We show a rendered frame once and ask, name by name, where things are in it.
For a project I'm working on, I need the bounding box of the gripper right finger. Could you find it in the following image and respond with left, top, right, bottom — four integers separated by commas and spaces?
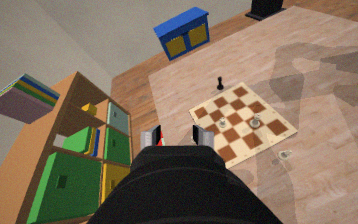
193, 125, 214, 150

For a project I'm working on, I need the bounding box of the black chess piece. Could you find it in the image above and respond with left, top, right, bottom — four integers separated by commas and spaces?
217, 77, 224, 90

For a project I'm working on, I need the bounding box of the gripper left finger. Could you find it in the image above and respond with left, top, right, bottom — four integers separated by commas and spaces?
141, 125, 161, 150

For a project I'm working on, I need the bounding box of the wooden chessboard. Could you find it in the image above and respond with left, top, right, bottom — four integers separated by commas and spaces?
189, 82, 298, 169

